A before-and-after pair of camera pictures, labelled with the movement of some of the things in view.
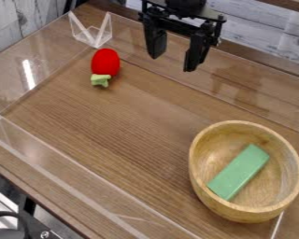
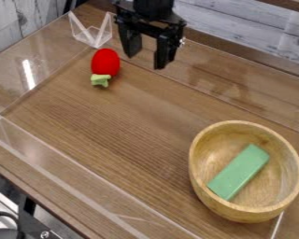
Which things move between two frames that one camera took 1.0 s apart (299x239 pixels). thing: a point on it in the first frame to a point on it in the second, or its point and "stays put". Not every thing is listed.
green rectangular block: x=233 y=179 stays put
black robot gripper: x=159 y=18 to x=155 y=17
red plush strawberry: x=104 y=64 stays put
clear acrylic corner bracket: x=92 y=35 stays put
